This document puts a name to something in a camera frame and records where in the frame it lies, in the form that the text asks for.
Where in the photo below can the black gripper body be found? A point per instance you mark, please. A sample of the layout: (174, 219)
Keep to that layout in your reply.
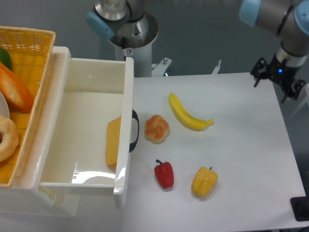
(280, 72)

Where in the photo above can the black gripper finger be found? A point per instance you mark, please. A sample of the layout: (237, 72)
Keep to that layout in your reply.
(258, 72)
(292, 89)

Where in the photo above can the orange bread slice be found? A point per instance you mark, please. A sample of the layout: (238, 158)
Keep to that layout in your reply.
(112, 141)

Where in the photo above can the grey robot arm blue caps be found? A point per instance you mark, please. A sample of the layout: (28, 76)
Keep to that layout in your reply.
(289, 22)

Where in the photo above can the knotted bread roll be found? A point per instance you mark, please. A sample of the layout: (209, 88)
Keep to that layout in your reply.
(156, 129)

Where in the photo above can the open white upper drawer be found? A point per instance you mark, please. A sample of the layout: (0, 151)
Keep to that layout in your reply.
(95, 93)

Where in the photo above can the yellow banana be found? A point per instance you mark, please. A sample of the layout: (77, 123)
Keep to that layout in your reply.
(185, 118)

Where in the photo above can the black device at table edge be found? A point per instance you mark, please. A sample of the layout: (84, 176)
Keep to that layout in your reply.
(300, 207)

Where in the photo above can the yellow bell pepper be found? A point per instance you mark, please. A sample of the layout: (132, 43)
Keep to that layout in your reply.
(204, 181)

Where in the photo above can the red bell pepper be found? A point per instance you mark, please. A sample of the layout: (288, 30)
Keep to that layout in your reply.
(164, 174)

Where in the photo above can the yellow woven basket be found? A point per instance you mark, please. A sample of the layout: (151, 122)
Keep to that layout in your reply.
(30, 51)

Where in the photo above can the orange baguette loaf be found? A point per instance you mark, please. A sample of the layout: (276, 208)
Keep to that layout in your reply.
(15, 92)

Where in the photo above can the green pepper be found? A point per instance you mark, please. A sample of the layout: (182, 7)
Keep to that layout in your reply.
(5, 58)

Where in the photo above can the beige bagel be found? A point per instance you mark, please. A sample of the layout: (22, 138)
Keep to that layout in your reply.
(10, 138)

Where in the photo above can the white plate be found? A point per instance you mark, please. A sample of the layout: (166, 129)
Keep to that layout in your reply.
(4, 109)

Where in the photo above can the white metal table bracket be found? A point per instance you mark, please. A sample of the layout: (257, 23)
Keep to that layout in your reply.
(161, 68)

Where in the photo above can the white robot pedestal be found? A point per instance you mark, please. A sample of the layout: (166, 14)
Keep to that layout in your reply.
(135, 40)

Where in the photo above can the black drawer handle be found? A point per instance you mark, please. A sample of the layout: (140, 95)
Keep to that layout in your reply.
(135, 131)

